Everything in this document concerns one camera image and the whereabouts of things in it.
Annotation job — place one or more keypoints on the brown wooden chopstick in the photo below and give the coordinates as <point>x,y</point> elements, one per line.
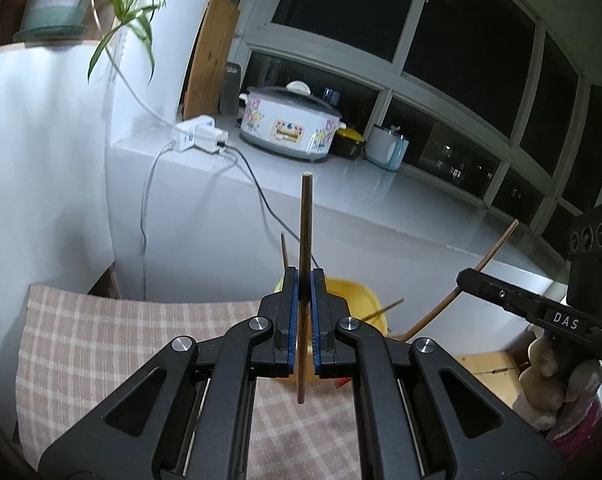
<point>306,220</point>
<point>283,252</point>
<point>388,306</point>
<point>498,242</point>

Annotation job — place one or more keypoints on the grey flat board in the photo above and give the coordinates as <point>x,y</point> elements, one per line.
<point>230,90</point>

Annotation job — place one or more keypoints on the floral white rice cooker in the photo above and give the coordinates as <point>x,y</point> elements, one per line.
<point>291,125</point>

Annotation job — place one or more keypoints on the spider plant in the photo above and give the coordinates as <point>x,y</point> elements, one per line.
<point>126,5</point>

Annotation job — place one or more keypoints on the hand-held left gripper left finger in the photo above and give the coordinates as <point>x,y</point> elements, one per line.
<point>293,320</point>

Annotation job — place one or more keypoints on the white charger plug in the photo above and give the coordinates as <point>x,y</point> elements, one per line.
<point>208,140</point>

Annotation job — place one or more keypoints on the white refrigerator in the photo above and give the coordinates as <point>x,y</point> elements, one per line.
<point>41,160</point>

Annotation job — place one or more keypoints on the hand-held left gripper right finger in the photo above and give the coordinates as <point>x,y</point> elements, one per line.
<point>315,320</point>

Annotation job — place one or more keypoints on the yellow and black pot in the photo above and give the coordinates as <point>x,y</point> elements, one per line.
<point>348,142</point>

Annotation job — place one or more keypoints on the person's right hand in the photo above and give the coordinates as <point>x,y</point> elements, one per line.
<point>541,375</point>

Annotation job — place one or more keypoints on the light wooden box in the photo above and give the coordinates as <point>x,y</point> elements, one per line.
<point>486,375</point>

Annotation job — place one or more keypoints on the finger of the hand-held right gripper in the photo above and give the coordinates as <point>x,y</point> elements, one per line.
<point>531,307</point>

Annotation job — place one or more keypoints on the white window frame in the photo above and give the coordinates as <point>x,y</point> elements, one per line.
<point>525,105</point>

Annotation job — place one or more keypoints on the yellow plastic container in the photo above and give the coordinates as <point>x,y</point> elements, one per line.
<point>351,300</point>

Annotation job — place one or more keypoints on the light blue kettle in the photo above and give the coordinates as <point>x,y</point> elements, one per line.
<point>383,147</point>

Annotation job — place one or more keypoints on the green plant pot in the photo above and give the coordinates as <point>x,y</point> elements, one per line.
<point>51,5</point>

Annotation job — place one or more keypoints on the white power strip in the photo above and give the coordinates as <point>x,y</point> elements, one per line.
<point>186,137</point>

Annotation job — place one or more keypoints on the wooden cutting board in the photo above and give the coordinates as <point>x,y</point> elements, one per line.
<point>208,60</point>

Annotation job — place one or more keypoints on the pink checked cloth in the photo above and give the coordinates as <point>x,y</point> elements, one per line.
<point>106,340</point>

